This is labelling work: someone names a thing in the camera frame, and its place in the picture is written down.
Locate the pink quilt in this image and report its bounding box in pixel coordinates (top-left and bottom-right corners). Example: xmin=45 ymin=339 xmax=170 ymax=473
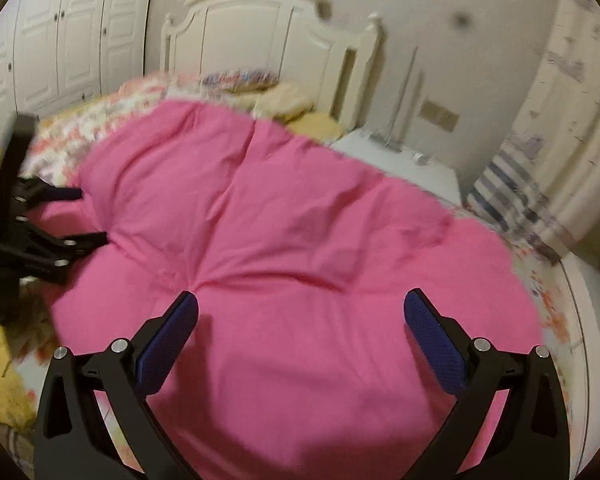
xmin=27 ymin=100 xmax=546 ymax=480

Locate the patterned round pillow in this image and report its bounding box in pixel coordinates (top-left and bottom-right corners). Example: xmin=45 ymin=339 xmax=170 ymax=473
xmin=200 ymin=67 xmax=281 ymax=95

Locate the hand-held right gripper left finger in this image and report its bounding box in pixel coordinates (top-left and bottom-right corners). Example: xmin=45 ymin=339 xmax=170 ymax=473
xmin=32 ymin=290 xmax=201 ymax=480

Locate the wall socket plate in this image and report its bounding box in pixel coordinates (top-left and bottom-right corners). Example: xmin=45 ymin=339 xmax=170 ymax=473
xmin=420 ymin=100 xmax=461 ymax=132

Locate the yellow bed sheet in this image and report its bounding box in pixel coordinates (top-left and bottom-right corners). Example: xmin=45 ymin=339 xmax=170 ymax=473
xmin=284 ymin=112 xmax=347 ymax=142

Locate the white wardrobe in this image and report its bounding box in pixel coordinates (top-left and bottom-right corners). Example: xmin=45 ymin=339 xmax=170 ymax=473
xmin=0 ymin=0 xmax=158 ymax=122

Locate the striped printed curtain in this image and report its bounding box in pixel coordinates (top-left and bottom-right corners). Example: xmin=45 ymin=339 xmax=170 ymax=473
xmin=467 ymin=0 xmax=600 ymax=267

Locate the cream pillow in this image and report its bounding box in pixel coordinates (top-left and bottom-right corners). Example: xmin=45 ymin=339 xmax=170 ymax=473
xmin=252 ymin=81 xmax=315 ymax=120

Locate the metal rod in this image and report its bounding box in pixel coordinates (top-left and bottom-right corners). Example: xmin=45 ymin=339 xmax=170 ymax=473
xmin=370 ymin=47 xmax=421 ymax=152

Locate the floral quilt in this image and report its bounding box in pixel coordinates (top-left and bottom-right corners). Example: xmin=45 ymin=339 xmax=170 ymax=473
xmin=0 ymin=72 xmax=577 ymax=480

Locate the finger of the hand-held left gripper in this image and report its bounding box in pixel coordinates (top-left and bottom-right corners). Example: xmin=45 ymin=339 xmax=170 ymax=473
xmin=0 ymin=222 xmax=112 ymax=284
xmin=16 ymin=177 xmax=84 ymax=211

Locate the white nightstand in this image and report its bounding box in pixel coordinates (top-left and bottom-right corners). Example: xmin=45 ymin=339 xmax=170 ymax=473
xmin=329 ymin=127 xmax=463 ymax=207

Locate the yellow printed cloth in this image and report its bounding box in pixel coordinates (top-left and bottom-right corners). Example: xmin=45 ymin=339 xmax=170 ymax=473
xmin=0 ymin=325 xmax=35 ymax=428

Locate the white wooden headboard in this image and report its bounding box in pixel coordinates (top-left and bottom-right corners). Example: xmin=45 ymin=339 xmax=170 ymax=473
xmin=159 ymin=0 xmax=383 ymax=126

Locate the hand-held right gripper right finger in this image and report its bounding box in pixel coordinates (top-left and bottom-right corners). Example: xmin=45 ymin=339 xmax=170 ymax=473
xmin=402 ymin=287 xmax=571 ymax=480

